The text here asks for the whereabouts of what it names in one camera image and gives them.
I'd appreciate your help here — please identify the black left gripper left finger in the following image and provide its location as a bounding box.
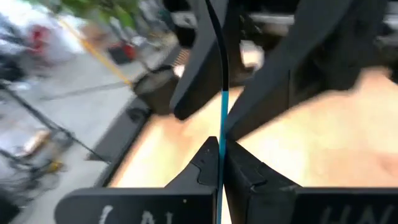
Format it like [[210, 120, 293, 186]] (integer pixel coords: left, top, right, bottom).
[[54, 136, 221, 224]]

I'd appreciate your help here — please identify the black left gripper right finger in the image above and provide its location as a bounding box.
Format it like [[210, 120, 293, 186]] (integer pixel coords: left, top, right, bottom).
[[223, 139, 398, 224]]

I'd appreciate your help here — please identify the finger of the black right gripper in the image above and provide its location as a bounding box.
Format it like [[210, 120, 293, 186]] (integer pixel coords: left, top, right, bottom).
[[169, 0, 229, 121], [225, 0, 354, 141]]

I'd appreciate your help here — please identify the teal-handled metal spoon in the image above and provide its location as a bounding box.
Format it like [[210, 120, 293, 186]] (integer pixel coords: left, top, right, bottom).
[[204, 0, 230, 224]]

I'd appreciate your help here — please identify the black plant pot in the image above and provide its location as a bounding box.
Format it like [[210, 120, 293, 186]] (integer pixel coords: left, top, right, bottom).
[[132, 65, 182, 115]]

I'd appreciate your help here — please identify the green potted plant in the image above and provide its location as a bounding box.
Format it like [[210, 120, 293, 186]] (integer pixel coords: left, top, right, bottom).
[[60, 0, 141, 30]]

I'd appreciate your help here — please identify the black aluminium rig frame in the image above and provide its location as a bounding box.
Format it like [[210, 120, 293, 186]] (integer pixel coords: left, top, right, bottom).
[[92, 96, 154, 188]]

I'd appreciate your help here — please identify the yellow hanging cable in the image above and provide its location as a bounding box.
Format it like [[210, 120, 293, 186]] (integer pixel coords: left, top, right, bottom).
[[58, 17, 132, 85]]

